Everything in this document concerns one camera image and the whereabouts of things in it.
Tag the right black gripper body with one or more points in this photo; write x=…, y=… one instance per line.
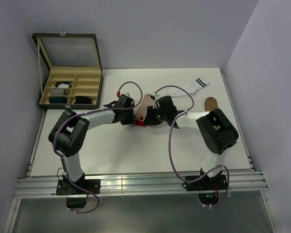
x=156, y=116

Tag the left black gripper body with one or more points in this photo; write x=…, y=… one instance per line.
x=128, y=117

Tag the beige reindeer sock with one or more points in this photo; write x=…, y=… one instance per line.
x=140, y=115

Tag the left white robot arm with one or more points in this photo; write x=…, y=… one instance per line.
x=69, y=132

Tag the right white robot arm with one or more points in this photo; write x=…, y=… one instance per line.
x=216, y=130

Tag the white striped sock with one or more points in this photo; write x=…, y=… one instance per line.
x=192, y=88

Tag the brown sock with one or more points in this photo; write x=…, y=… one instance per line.
x=210, y=104

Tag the black compartment storage box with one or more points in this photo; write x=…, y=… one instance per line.
x=70, y=57

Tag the black white rolled sock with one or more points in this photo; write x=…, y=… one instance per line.
x=63, y=84

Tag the grey rolled sock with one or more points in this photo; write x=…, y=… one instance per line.
x=59, y=92

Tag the dark green rolled sock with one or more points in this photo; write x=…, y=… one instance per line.
x=57, y=100

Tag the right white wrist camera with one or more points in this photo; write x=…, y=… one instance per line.
x=155, y=97

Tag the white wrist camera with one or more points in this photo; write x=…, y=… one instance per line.
x=155, y=97
x=120, y=94

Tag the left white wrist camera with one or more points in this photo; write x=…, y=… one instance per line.
x=120, y=94

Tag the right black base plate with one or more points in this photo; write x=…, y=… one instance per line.
x=211, y=185

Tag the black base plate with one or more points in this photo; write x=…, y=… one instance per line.
x=77, y=193
x=211, y=185

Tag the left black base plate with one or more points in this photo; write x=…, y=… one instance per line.
x=77, y=193

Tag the aluminium mounting rail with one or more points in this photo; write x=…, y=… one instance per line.
x=136, y=184

